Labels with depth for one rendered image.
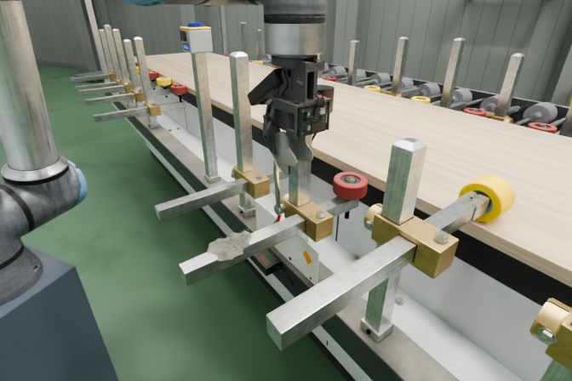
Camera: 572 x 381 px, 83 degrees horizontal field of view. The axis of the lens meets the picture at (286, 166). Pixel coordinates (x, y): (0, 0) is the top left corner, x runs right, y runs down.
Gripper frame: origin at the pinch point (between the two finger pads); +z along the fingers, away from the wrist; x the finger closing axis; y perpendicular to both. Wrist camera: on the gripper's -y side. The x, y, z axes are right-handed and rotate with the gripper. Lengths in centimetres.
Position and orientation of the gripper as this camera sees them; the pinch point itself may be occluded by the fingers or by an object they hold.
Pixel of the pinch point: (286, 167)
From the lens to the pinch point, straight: 59.9
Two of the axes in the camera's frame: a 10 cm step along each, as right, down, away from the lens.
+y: 5.9, 3.6, -7.2
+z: 0.0, 9.0, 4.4
